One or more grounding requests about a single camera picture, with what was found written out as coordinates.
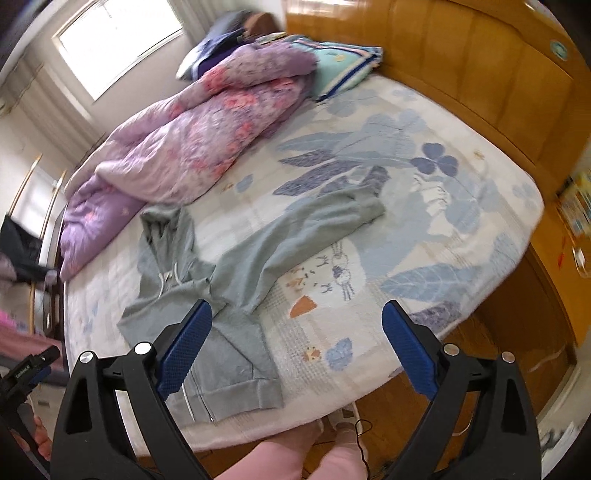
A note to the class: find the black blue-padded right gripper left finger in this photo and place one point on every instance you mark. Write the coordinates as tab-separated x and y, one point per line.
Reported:
90	438

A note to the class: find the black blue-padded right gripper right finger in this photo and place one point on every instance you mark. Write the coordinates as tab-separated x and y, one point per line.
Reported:
502	440

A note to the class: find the grey zip hoodie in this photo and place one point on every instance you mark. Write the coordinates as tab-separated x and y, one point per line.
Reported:
234	372

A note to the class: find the person's left hand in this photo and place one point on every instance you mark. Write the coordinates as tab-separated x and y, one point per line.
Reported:
41	437

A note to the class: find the pink striped folded blanket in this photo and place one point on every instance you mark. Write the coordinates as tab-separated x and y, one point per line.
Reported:
16	343

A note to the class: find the wooden nightstand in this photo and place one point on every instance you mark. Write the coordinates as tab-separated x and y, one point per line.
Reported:
541	311

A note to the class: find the white slipper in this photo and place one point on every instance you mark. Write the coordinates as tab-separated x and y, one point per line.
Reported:
347	417

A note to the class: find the person's right leg pink trousers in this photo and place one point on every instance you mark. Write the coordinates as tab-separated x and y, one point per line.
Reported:
344	460

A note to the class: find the person's leg pink trousers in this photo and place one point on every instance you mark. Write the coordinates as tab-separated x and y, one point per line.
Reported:
344	460
278	457

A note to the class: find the person's left leg pink trousers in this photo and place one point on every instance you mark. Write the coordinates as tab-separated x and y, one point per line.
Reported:
278	457

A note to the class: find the black garment on rack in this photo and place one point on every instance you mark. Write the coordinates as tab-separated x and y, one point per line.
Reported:
22	249

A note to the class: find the floral patterned bed sheet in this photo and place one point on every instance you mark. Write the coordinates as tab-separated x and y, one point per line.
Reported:
458	218

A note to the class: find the purple floral quilt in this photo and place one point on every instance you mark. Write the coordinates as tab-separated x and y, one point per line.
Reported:
173	151

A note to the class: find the beige curtain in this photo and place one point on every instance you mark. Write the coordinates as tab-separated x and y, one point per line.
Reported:
45	101

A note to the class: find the window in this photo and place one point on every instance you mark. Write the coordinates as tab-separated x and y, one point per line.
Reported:
105	39

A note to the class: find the teal striped pillow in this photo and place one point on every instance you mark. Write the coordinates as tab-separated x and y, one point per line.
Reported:
340	66

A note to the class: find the dark blue pillow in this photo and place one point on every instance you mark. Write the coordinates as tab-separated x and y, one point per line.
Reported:
225	36

